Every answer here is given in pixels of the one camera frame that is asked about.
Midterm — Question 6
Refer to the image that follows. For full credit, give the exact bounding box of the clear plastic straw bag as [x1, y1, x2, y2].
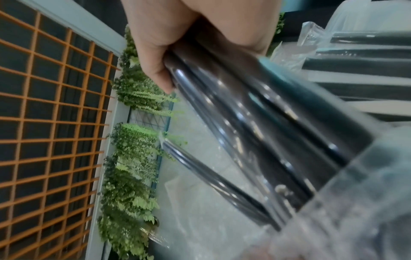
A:
[154, 111, 283, 260]

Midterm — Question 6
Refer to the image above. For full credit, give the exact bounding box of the person's right hand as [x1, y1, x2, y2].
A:
[120, 0, 283, 95]

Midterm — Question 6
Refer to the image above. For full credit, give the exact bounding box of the bundle of black straws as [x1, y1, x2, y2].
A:
[158, 21, 411, 232]

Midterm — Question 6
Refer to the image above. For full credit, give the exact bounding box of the green fern plant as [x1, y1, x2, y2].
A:
[97, 25, 188, 260]

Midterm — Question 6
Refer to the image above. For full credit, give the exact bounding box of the pale grey lattice frame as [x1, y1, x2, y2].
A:
[19, 0, 131, 260]

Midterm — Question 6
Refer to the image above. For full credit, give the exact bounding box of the orange grid lattice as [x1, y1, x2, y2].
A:
[0, 0, 121, 260]

